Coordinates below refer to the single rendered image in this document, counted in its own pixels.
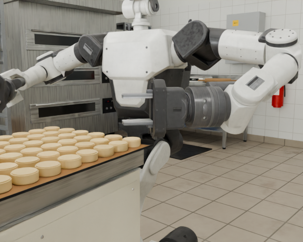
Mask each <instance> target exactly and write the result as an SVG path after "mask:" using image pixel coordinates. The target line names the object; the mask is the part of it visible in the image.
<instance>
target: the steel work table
mask: <svg viewBox="0 0 303 242"><path fill-rule="evenodd" d="M194 75H199V76H211V77H212V78H231V80H238V79H240V78H241V77H242V75H215V74H191V75H190V76H194ZM205 84H206V83H205V82H204V83H198V82H189V85H191V86H205ZM247 126H248V125H247ZM192 129H196V130H203V131H210V132H216V133H222V134H223V138H222V149H226V140H227V132H226V131H224V130H223V129H222V128H221V127H205V128H192ZM243 141H244V142H246V141H247V127H246V128H245V130H244V133H243Z"/></svg>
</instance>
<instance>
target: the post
mask: <svg viewBox="0 0 303 242"><path fill-rule="evenodd" d="M0 19H1V23H0V32H1V33H2V37H0V46H2V47H3V51H0V58H1V60H3V61H4V64H1V72H2V73H4V72H6V71H8V63H7V49H6V34H5V19H4V5H3V0H0ZM4 113H7V118H5V125H6V126H8V130H6V135H12V121H11V108H10V107H9V108H8V107H6V108H5V109H4Z"/></svg>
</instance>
